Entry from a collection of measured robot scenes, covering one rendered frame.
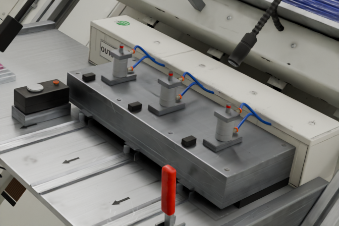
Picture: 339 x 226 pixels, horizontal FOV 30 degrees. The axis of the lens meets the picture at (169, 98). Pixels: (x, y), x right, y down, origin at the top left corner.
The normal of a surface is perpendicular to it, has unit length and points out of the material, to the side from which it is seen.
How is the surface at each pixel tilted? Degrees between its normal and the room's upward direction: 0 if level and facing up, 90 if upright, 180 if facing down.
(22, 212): 90
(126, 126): 132
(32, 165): 42
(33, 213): 90
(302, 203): 90
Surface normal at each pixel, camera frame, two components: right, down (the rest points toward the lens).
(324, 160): 0.66, 0.40
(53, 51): 0.11, -0.89
